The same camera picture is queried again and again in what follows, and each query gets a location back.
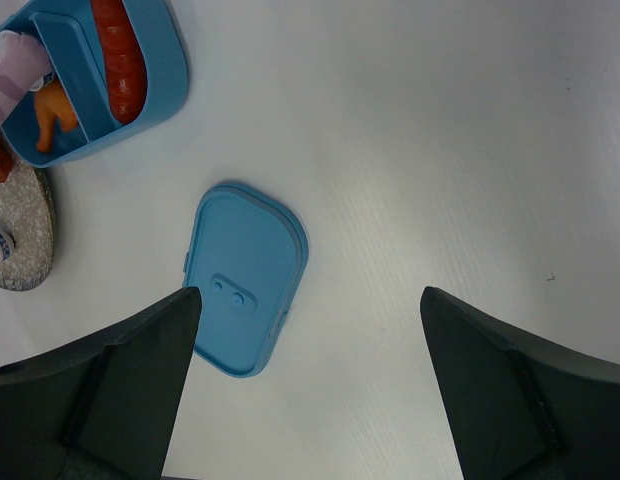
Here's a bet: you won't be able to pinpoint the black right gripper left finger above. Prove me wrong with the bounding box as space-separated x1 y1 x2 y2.
0 287 202 479

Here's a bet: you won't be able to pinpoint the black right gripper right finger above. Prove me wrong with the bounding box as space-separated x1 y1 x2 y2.
420 287 620 479

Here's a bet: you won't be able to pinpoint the blue lunch box lid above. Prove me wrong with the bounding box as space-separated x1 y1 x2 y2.
183 182 309 378

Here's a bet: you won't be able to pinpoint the orange chicken wing piece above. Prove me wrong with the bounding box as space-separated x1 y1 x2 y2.
34 79 79 153

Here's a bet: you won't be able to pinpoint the red sausage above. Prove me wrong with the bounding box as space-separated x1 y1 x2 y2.
90 0 147 125

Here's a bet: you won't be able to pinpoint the pink metal tongs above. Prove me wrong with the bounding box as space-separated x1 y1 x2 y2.
0 30 53 127

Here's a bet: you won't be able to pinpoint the blue lunch box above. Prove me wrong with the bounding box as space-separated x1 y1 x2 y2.
0 1 188 168

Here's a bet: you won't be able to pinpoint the small white rice cup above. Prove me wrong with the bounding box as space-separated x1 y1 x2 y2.
29 70 56 93

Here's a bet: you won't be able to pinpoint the speckled ceramic plate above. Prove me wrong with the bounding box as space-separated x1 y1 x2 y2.
0 161 56 292

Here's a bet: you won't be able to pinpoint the dark red chicken drumstick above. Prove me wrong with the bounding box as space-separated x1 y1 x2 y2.
0 130 16 184

